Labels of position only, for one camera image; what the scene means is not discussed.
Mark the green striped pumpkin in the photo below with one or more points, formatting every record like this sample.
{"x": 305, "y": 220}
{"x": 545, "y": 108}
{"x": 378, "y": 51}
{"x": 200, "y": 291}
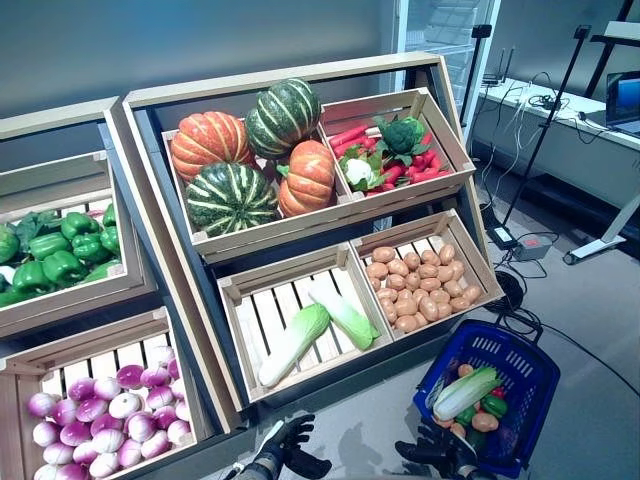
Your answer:
{"x": 285, "y": 117}
{"x": 230, "y": 200}

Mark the white long desk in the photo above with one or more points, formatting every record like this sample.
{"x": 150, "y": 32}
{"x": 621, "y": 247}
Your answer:
{"x": 565, "y": 145}

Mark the blue plastic shopping basket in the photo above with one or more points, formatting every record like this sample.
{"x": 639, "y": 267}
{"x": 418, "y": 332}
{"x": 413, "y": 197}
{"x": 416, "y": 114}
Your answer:
{"x": 525, "y": 380}

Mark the dark green leafy vegetable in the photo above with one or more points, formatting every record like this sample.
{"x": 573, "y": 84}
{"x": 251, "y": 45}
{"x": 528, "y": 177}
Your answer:
{"x": 35, "y": 222}

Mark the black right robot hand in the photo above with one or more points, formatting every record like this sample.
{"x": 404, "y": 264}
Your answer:
{"x": 442, "y": 452}

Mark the glass door cabinet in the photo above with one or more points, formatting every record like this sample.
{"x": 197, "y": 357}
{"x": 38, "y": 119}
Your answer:
{"x": 450, "y": 35}

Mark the red carrot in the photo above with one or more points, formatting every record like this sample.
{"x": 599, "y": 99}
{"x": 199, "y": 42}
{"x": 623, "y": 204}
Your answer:
{"x": 430, "y": 175}
{"x": 350, "y": 146}
{"x": 431, "y": 159}
{"x": 348, "y": 135}
{"x": 393, "y": 174}

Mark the large orange pumpkin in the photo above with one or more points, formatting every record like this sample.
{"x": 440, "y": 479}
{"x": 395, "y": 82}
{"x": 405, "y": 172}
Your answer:
{"x": 210, "y": 142}

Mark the white cauliflower with leaves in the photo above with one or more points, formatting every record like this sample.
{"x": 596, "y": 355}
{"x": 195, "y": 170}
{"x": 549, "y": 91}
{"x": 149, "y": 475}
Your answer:
{"x": 360, "y": 172}

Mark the open laptop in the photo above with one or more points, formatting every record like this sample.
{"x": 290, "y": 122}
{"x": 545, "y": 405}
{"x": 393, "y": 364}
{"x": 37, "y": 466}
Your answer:
{"x": 625, "y": 102}

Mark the dark green bell pepper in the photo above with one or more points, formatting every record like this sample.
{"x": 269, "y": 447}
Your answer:
{"x": 476, "y": 439}

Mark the green broccoli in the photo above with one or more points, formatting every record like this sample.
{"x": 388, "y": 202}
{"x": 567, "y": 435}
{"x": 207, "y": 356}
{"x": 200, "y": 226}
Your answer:
{"x": 402, "y": 135}

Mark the wooden crate of potatoes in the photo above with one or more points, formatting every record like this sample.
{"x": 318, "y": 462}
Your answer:
{"x": 467, "y": 245}

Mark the black frame stand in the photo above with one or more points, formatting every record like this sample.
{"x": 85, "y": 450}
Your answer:
{"x": 612, "y": 40}

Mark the black slim stand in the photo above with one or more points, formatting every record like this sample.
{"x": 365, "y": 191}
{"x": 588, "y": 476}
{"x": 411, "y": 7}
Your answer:
{"x": 476, "y": 65}

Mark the wooden crate of cabbages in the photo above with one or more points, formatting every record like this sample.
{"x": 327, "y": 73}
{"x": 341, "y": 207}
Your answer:
{"x": 270, "y": 310}

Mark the brown potato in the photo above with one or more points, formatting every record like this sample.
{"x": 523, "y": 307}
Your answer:
{"x": 406, "y": 323}
{"x": 412, "y": 281}
{"x": 411, "y": 260}
{"x": 428, "y": 309}
{"x": 386, "y": 295}
{"x": 405, "y": 306}
{"x": 430, "y": 257}
{"x": 453, "y": 288}
{"x": 445, "y": 274}
{"x": 460, "y": 304}
{"x": 388, "y": 311}
{"x": 444, "y": 311}
{"x": 485, "y": 422}
{"x": 420, "y": 295}
{"x": 395, "y": 282}
{"x": 465, "y": 370}
{"x": 457, "y": 269}
{"x": 457, "y": 430}
{"x": 383, "y": 255}
{"x": 447, "y": 254}
{"x": 472, "y": 293}
{"x": 428, "y": 270}
{"x": 440, "y": 296}
{"x": 398, "y": 267}
{"x": 430, "y": 284}
{"x": 376, "y": 271}

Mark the small orange pumpkin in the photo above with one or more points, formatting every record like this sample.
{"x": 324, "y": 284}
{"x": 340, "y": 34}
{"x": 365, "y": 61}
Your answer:
{"x": 307, "y": 180}

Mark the wooden display shelf with onions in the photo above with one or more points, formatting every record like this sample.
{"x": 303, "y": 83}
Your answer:
{"x": 125, "y": 210}

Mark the purple eggplant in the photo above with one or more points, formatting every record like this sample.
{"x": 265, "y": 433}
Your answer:
{"x": 506, "y": 437}

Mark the purple white onion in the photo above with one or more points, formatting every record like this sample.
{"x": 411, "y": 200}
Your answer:
{"x": 65, "y": 412}
{"x": 105, "y": 424}
{"x": 155, "y": 444}
{"x": 57, "y": 454}
{"x": 75, "y": 433}
{"x": 104, "y": 465}
{"x": 160, "y": 397}
{"x": 129, "y": 376}
{"x": 42, "y": 404}
{"x": 130, "y": 453}
{"x": 107, "y": 388}
{"x": 108, "y": 440}
{"x": 46, "y": 433}
{"x": 124, "y": 404}
{"x": 71, "y": 473}
{"x": 177, "y": 388}
{"x": 81, "y": 389}
{"x": 178, "y": 432}
{"x": 140, "y": 426}
{"x": 85, "y": 453}
{"x": 165, "y": 416}
{"x": 91, "y": 409}
{"x": 155, "y": 378}

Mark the wooden crate of peppers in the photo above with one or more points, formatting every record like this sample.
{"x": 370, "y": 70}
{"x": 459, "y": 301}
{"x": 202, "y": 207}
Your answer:
{"x": 60, "y": 175}

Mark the white desk leg with wheel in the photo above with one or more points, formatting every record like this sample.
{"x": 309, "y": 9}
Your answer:
{"x": 607, "y": 235}

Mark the napa cabbage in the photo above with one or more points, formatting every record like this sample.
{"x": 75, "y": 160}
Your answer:
{"x": 462, "y": 395}
{"x": 292, "y": 345}
{"x": 345, "y": 317}

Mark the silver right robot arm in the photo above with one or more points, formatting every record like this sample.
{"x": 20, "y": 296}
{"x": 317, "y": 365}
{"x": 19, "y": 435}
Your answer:
{"x": 474, "y": 474}

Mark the grey box with red top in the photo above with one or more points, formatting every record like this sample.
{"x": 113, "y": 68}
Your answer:
{"x": 534, "y": 247}

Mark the large wooden display shelf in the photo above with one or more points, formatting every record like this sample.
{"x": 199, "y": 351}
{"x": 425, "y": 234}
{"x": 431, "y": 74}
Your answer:
{"x": 150, "y": 165}

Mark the black power adapter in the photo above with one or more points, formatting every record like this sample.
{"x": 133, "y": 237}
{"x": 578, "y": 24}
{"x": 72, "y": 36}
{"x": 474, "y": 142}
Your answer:
{"x": 505, "y": 236}

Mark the black tripod stand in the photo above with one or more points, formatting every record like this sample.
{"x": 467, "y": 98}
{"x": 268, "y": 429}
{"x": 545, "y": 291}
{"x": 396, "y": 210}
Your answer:
{"x": 545, "y": 130}

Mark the wooden crate of onions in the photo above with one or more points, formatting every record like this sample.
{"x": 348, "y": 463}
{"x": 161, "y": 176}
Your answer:
{"x": 90, "y": 345}

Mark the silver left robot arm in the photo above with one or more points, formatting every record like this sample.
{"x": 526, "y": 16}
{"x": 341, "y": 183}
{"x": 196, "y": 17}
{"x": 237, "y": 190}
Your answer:
{"x": 255, "y": 471}

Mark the wooden crate of pumpkins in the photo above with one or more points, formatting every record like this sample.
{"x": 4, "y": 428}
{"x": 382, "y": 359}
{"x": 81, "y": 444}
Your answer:
{"x": 235, "y": 245}

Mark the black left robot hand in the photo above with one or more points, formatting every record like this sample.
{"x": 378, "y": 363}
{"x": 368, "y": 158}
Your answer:
{"x": 292, "y": 432}

